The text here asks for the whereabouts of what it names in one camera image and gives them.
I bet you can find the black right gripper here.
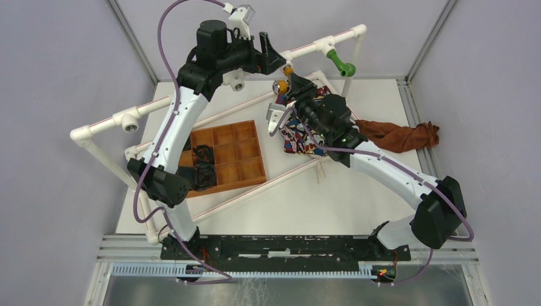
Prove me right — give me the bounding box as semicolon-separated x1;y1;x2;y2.
284;71;332;140

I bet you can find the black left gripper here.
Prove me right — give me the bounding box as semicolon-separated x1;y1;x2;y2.
218;31;287;76

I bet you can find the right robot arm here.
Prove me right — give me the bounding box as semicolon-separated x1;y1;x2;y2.
272;72;475;260

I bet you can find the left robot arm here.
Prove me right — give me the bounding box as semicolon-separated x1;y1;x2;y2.
127;20;286;259

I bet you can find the green plastic water faucet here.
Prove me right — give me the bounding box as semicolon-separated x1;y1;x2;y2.
326;49;356;77

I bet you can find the comic print cloth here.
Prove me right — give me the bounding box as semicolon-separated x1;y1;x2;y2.
277;88;354;157

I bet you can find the wooden compartment tray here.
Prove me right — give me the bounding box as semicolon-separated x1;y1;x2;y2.
178;120;267;198

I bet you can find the brown cloth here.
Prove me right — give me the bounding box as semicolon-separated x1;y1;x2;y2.
355;120;440;153

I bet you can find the dark patterned rolled cloth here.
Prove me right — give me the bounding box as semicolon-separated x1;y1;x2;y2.
177;164;217;191

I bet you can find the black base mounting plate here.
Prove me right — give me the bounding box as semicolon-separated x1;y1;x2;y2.
186;235;411;272

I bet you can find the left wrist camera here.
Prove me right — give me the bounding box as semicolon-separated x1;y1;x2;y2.
223;3;255;40

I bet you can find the white pvc pipe frame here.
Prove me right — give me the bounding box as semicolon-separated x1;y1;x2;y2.
70;20;367;245

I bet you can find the white slotted cable duct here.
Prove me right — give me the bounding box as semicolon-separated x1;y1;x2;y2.
110;263;376;280

